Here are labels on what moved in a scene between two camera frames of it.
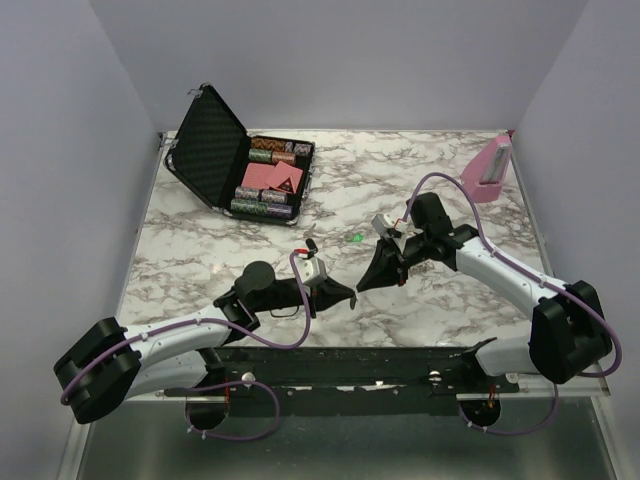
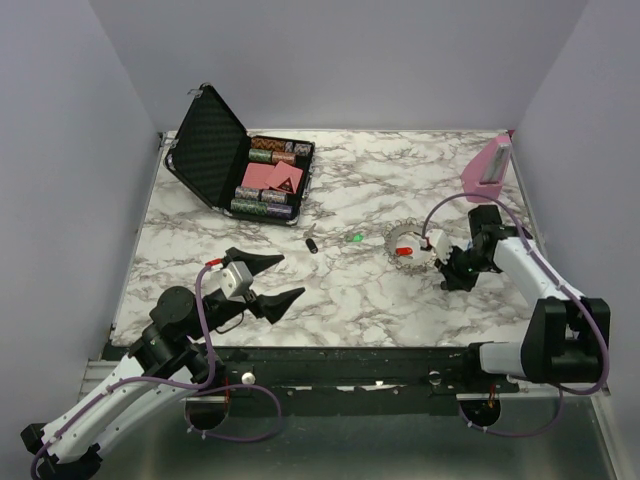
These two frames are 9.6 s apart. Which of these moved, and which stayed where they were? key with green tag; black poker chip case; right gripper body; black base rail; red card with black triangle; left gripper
Moved: left gripper; right gripper body
Stayed: black base rail; black poker chip case; key with green tag; red card with black triangle
